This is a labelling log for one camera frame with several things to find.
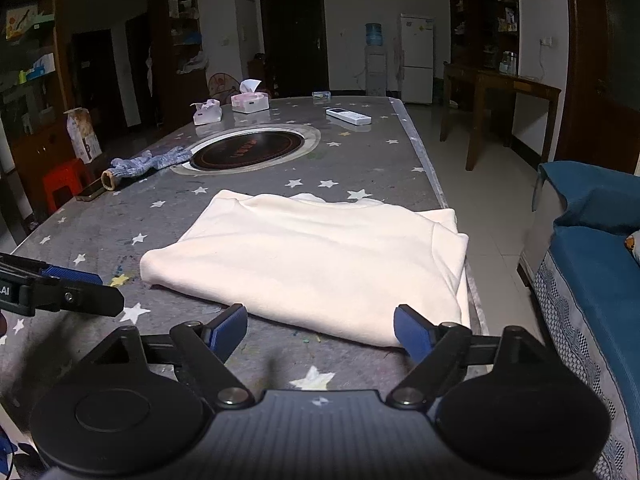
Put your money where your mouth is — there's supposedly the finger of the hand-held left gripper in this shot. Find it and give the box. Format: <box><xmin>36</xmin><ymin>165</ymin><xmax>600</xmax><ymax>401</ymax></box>
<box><xmin>0</xmin><ymin>254</ymin><xmax>103</xmax><ymax>287</ymax></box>
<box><xmin>17</xmin><ymin>280</ymin><xmax>125</xmax><ymax>317</ymax></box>

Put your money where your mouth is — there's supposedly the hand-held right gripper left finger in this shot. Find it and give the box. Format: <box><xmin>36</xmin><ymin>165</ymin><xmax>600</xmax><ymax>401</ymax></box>
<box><xmin>77</xmin><ymin>304</ymin><xmax>256</xmax><ymax>408</ymax></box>

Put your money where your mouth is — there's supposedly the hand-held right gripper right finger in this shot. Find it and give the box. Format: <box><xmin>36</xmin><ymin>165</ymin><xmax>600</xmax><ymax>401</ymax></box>
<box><xmin>386</xmin><ymin>304</ymin><xmax>565</xmax><ymax>408</ymax></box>

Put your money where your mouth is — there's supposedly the cream sweatshirt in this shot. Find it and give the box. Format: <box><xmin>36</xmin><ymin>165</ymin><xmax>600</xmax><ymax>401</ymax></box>
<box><xmin>140</xmin><ymin>189</ymin><xmax>471</xmax><ymax>348</ymax></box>

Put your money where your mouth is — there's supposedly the dark smartphone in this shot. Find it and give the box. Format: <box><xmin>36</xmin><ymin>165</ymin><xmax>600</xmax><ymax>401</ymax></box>
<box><xmin>76</xmin><ymin>179</ymin><xmax>108</xmax><ymax>202</ymax></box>

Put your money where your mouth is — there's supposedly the red plastic stool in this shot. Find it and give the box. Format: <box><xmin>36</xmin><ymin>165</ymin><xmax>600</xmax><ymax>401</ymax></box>
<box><xmin>42</xmin><ymin>158</ymin><xmax>96</xmax><ymax>213</ymax></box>

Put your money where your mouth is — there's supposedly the wide wooden shelf cabinet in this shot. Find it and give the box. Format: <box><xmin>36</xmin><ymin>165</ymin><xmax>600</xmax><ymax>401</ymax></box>
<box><xmin>0</xmin><ymin>0</ymin><xmax>76</xmax><ymax>231</ymax></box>

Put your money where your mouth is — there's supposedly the blue patterned sock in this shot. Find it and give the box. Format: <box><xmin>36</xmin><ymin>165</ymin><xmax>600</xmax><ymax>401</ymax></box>
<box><xmin>101</xmin><ymin>146</ymin><xmax>192</xmax><ymax>191</ymax></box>

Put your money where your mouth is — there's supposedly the white printed paper sack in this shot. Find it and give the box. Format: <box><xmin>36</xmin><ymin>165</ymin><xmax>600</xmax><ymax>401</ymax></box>
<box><xmin>65</xmin><ymin>107</ymin><xmax>102</xmax><ymax>164</ymax></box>

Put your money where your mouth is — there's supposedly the round black induction cooktop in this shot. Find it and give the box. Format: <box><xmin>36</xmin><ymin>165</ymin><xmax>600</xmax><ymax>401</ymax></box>
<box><xmin>170</xmin><ymin>124</ymin><xmax>322</xmax><ymax>176</ymax></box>

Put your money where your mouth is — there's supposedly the grey star-print tablecloth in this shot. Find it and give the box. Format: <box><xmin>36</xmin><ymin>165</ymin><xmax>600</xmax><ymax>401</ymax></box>
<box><xmin>0</xmin><ymin>95</ymin><xmax>493</xmax><ymax>480</ymax></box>

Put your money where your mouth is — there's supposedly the blue sofa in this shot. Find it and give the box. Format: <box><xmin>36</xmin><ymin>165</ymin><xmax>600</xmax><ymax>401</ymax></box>
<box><xmin>517</xmin><ymin>160</ymin><xmax>640</xmax><ymax>480</ymax></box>

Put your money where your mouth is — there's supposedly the narrow wooden shelf cabinet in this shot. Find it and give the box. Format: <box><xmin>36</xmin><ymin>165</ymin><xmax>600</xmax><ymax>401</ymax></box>
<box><xmin>150</xmin><ymin>0</ymin><xmax>208</xmax><ymax>121</ymax></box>

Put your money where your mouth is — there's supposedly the white remote control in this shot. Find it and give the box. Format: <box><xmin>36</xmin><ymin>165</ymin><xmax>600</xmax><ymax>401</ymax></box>
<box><xmin>326</xmin><ymin>107</ymin><xmax>372</xmax><ymax>126</ymax></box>

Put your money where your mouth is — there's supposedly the white water dispenser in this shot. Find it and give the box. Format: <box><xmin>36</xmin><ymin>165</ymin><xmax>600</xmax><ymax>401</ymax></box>
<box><xmin>365</xmin><ymin>45</ymin><xmax>388</xmax><ymax>97</ymax></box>

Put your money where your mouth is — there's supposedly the wooden side table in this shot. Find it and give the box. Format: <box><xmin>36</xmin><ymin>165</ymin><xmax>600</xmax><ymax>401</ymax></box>
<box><xmin>440</xmin><ymin>62</ymin><xmax>562</xmax><ymax>171</ymax></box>

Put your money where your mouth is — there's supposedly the white refrigerator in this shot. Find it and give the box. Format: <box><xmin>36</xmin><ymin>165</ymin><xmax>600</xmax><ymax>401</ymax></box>
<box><xmin>398</xmin><ymin>14</ymin><xmax>435</xmax><ymax>106</ymax></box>

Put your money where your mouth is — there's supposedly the dark wooden door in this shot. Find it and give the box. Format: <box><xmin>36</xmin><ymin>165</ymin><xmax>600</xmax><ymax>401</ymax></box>
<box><xmin>260</xmin><ymin>0</ymin><xmax>331</xmax><ymax>98</ymax></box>

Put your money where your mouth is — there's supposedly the wooden wall shelf unit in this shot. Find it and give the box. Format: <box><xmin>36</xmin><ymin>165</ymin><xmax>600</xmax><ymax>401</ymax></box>
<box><xmin>449</xmin><ymin>0</ymin><xmax>518</xmax><ymax>73</ymax></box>

